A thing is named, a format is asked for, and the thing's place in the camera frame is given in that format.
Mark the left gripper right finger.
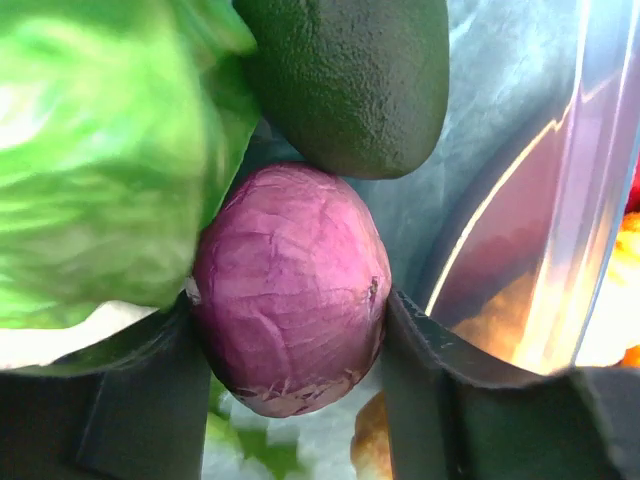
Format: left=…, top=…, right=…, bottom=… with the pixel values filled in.
left=382, top=290, right=639, bottom=479

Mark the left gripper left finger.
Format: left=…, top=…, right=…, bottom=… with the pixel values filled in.
left=1, top=294, right=210, bottom=479

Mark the purple onion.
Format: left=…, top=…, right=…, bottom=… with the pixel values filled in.
left=189, top=162, right=392, bottom=418

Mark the green napa cabbage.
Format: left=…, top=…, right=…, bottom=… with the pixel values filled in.
left=1, top=1, right=258, bottom=329

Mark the blue transparent bowl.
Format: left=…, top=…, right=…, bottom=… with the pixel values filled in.
left=355, top=1, right=639, bottom=375

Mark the dark green avocado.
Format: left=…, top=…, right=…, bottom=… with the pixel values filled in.
left=235, top=0, right=449, bottom=180

